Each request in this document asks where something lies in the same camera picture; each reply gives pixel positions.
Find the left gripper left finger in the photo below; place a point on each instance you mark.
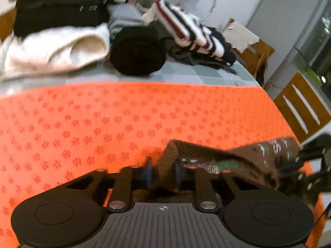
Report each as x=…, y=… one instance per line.
x=128, y=180

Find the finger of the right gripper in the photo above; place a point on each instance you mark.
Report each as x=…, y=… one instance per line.
x=282, y=165

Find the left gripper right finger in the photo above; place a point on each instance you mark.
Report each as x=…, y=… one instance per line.
x=199, y=181

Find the brown patterned knit vest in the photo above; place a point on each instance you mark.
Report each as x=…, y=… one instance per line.
x=253, y=161

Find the dark grey folded clothes stack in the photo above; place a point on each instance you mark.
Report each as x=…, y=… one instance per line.
x=37, y=15

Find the near wooden chair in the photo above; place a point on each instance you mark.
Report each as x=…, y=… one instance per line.
x=302, y=108

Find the orange patterned table mat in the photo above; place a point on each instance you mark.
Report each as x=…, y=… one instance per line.
x=52, y=135

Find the wooden chair with paper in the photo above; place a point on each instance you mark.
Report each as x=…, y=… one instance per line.
x=251, y=51

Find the black rolled garment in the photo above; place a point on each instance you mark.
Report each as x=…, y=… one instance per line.
x=137, y=51

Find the olive brown garment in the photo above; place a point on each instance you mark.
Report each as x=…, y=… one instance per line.
x=190, y=56

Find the grey refrigerator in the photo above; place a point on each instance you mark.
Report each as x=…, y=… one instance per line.
x=304, y=35

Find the striped navy white sweater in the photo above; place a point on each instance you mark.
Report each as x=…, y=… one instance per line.
x=184, y=27

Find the white folded garment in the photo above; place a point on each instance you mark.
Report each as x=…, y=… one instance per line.
x=52, y=51

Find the grey folded garment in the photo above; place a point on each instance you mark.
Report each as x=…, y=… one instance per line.
x=123, y=15

